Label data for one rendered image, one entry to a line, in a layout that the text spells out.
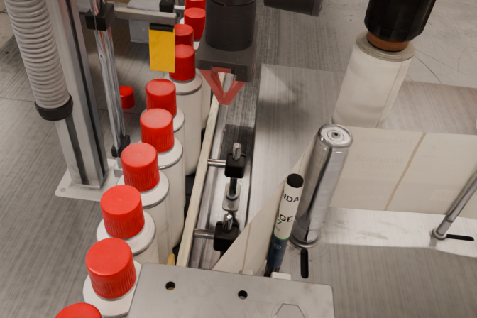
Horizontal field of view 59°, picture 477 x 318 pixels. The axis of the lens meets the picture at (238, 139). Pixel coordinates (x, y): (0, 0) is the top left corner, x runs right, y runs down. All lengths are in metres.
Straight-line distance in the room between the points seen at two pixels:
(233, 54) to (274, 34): 0.63
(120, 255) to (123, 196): 0.06
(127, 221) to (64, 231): 0.32
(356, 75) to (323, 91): 0.21
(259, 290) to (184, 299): 0.04
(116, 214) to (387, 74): 0.43
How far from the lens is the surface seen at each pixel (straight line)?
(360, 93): 0.66
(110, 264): 0.33
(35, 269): 0.65
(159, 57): 0.52
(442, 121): 0.87
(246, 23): 0.48
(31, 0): 0.39
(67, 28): 0.54
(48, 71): 0.42
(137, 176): 0.39
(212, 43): 0.49
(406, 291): 0.60
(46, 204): 0.71
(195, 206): 0.56
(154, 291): 0.25
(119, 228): 0.37
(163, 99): 0.46
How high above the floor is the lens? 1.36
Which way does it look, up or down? 43 degrees down
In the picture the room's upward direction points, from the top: 6 degrees clockwise
